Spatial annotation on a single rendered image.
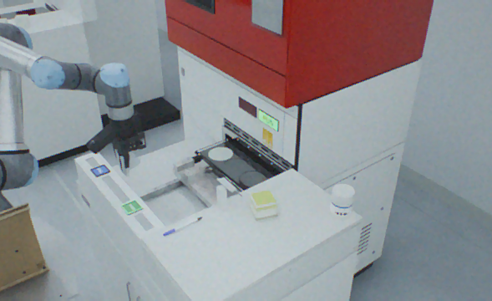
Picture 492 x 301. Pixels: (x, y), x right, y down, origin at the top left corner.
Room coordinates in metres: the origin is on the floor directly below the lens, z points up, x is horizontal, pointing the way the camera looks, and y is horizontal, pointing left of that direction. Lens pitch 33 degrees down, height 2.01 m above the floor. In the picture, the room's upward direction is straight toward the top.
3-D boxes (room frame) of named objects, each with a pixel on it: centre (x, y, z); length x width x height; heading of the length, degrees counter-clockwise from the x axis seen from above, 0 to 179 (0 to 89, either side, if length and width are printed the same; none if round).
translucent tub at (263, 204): (1.22, -0.06, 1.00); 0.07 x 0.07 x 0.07; 18
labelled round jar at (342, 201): (1.22, -0.31, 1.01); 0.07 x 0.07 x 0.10
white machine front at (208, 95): (1.81, 0.06, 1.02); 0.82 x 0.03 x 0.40; 37
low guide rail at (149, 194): (1.58, 0.24, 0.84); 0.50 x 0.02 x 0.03; 127
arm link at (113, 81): (1.26, 0.37, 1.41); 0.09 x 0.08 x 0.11; 60
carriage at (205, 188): (1.47, 0.15, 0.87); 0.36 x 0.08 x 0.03; 37
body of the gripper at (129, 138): (1.26, 0.36, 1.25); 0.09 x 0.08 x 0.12; 127
